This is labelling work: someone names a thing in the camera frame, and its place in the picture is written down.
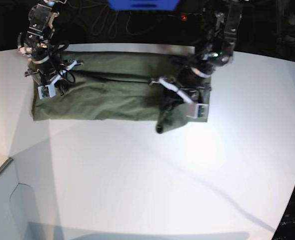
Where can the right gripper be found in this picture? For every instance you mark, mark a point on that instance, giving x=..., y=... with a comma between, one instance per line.
x=45, y=68

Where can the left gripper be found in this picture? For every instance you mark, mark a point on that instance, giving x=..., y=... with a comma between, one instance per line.
x=172, y=109

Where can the green t-shirt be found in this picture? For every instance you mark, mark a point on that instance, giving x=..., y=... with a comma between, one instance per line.
x=109, y=85

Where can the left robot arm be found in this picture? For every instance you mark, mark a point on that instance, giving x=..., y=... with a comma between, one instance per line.
x=215, y=48

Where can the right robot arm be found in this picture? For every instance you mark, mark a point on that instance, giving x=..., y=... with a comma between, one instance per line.
x=36, y=41

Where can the black power strip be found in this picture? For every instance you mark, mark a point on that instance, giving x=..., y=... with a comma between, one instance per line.
x=189, y=17

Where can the blue box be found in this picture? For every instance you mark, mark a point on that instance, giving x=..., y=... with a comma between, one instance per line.
x=143, y=5

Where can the grey partition panel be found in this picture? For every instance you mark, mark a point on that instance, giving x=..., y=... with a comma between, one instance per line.
x=14, y=223

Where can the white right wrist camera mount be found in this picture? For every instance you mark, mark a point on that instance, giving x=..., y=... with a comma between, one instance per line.
x=49, y=90

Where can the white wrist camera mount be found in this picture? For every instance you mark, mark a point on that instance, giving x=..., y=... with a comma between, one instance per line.
x=196, y=98
x=49, y=90

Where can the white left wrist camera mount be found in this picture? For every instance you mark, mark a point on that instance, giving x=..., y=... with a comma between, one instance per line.
x=196, y=98

